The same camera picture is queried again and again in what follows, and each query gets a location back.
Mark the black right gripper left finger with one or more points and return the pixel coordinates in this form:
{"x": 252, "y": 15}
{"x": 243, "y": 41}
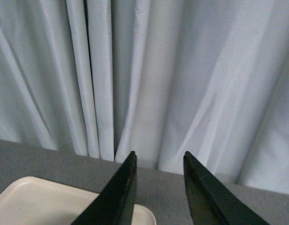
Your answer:
{"x": 115, "y": 204}

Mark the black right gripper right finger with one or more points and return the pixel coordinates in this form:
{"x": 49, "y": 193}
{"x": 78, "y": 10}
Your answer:
{"x": 210, "y": 202}

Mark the cream rectangular plate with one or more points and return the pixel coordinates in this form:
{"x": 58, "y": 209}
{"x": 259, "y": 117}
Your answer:
{"x": 35, "y": 201}

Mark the light grey curtain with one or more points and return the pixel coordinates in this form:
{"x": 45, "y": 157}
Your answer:
{"x": 101, "y": 78}

